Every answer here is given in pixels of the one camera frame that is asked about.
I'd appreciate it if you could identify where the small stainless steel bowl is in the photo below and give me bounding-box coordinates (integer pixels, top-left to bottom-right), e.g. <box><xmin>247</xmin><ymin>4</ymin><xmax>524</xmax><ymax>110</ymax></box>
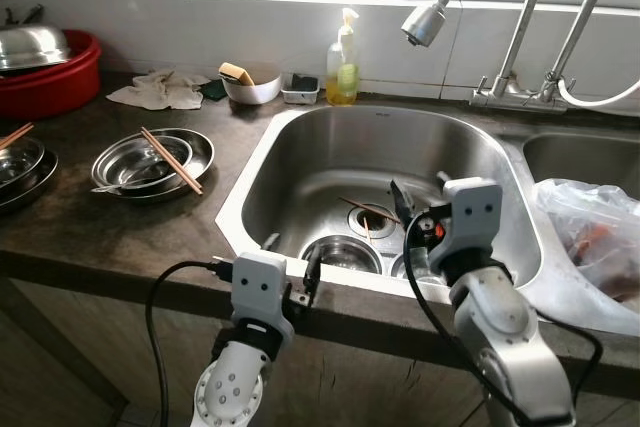
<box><xmin>299</xmin><ymin>234</ymin><xmax>385</xmax><ymax>277</ymax></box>

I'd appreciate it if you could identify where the dark wooden chopstick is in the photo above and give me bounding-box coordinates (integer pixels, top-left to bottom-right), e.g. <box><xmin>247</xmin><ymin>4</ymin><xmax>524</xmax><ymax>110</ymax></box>
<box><xmin>337</xmin><ymin>196</ymin><xmax>403</xmax><ymax>225</ymax></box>

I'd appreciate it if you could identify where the clear drinking glass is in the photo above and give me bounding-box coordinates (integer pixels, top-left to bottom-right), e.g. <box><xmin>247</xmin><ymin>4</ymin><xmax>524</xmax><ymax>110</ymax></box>
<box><xmin>393</xmin><ymin>245</ymin><xmax>442</xmax><ymax>285</ymax></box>

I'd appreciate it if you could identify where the stainless steel double sink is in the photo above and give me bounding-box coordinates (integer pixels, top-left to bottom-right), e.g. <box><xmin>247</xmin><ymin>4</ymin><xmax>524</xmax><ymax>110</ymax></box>
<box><xmin>214</xmin><ymin>97</ymin><xmax>640</xmax><ymax>340</ymax></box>

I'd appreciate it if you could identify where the wide stainless steel plate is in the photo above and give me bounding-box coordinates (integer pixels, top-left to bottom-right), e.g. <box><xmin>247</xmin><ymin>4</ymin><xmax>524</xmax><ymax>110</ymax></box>
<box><xmin>118</xmin><ymin>127</ymin><xmax>216</xmax><ymax>204</ymax></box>

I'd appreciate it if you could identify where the yellow dish soap bottle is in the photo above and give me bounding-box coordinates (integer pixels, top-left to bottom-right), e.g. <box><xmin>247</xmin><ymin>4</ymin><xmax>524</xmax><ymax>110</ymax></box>
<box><xmin>325</xmin><ymin>7</ymin><xmax>360</xmax><ymax>107</ymax></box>

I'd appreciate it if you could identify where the small clear plastic container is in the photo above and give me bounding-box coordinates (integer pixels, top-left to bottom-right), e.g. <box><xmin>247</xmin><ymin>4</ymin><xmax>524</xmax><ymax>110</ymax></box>
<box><xmin>281</xmin><ymin>72</ymin><xmax>322</xmax><ymax>106</ymax></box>

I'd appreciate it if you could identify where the stainless steel spoon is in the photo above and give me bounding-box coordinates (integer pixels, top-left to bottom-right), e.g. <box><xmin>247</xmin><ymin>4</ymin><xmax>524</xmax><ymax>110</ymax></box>
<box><xmin>91</xmin><ymin>152</ymin><xmax>171</xmax><ymax>195</ymax></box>

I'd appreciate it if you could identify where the white ceramic bowl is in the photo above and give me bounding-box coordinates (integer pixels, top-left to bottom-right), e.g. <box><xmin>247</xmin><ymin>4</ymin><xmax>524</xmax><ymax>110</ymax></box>
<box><xmin>220</xmin><ymin>69</ymin><xmax>283</xmax><ymax>106</ymax></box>

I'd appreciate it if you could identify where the steel faucet with spray head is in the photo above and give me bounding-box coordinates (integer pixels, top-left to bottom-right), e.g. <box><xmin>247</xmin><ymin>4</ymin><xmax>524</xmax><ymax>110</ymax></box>
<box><xmin>401</xmin><ymin>0</ymin><xmax>548</xmax><ymax>111</ymax></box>

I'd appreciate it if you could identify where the clear plastic bag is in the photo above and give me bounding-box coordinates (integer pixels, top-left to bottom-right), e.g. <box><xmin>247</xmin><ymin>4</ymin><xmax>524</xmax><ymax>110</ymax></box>
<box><xmin>534</xmin><ymin>178</ymin><xmax>640</xmax><ymax>310</ymax></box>

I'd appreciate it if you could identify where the dark green scouring pad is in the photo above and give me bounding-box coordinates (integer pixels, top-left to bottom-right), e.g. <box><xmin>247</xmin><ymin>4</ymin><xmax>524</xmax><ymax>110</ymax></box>
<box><xmin>197</xmin><ymin>77</ymin><xmax>230</xmax><ymax>103</ymax></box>

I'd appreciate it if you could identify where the yellow brown sponge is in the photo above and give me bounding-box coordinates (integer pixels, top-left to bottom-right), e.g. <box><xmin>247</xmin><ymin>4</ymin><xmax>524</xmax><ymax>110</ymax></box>
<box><xmin>218</xmin><ymin>62</ymin><xmax>257</xmax><ymax>87</ymax></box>

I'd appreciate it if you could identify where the white crumpled cloth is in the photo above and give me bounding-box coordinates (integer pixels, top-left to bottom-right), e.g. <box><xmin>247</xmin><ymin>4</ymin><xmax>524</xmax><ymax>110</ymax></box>
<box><xmin>106</xmin><ymin>68</ymin><xmax>214</xmax><ymax>112</ymax></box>

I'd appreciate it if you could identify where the steel gooseneck faucet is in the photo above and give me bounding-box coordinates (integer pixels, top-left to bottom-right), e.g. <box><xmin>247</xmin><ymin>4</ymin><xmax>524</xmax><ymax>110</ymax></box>
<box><xmin>540</xmin><ymin>0</ymin><xmax>640</xmax><ymax>111</ymax></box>

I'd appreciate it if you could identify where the wooden base cabinet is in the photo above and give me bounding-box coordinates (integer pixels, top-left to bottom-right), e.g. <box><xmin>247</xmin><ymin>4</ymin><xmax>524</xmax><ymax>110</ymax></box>
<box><xmin>0</xmin><ymin>252</ymin><xmax>640</xmax><ymax>427</ymax></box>

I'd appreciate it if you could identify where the red plastic basin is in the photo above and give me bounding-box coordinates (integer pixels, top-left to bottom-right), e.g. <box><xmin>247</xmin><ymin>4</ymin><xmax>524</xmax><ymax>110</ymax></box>
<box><xmin>0</xmin><ymin>29</ymin><xmax>102</xmax><ymax>121</ymax></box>

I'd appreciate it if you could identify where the stainless steel pot lid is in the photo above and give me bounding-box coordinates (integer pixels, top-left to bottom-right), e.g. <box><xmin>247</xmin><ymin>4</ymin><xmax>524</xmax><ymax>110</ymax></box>
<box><xmin>0</xmin><ymin>23</ymin><xmax>73</xmax><ymax>74</ymax></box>

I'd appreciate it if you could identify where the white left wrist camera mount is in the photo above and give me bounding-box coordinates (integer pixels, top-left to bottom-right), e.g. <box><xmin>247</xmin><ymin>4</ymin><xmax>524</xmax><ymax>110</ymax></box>
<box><xmin>229</xmin><ymin>251</ymin><xmax>295</xmax><ymax>326</ymax></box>

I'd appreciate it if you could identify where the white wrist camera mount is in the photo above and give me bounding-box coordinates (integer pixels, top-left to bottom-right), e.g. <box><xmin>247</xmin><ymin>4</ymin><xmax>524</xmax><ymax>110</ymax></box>
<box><xmin>439</xmin><ymin>177</ymin><xmax>504</xmax><ymax>260</ymax></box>
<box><xmin>229</xmin><ymin>251</ymin><xmax>295</xmax><ymax>326</ymax></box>

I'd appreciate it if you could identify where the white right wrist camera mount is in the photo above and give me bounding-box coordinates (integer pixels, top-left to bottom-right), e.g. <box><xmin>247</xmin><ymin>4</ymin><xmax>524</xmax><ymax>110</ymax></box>
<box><xmin>439</xmin><ymin>177</ymin><xmax>504</xmax><ymax>260</ymax></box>

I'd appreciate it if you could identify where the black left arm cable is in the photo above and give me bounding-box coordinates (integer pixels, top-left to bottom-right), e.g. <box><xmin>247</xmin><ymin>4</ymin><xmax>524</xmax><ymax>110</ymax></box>
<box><xmin>144</xmin><ymin>259</ymin><xmax>237</xmax><ymax>427</ymax></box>

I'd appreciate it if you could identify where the white faucet hose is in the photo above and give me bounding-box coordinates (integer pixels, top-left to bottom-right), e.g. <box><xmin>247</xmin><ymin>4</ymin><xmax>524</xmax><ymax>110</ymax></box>
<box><xmin>556</xmin><ymin>75</ymin><xmax>640</xmax><ymax>110</ymax></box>

